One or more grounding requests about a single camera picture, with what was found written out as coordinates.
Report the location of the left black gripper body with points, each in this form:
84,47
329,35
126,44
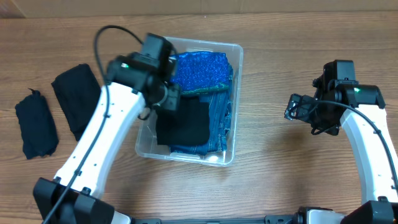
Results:
171,101

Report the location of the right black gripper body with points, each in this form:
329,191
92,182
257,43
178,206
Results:
321,115

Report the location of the square black cloth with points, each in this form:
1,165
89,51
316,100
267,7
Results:
188,126

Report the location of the sparkly blue cloth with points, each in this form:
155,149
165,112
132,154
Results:
202,72

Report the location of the clear plastic storage bin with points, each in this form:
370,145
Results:
146,143

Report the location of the blue denim jeans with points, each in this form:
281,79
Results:
220,124

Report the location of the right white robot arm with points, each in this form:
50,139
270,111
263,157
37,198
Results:
341,102

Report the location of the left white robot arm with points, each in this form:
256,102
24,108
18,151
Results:
131,84

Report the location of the long black folded cloth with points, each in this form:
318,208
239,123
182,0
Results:
77,91

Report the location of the small black folded cloth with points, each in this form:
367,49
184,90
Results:
38,130

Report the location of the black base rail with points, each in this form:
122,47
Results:
268,219

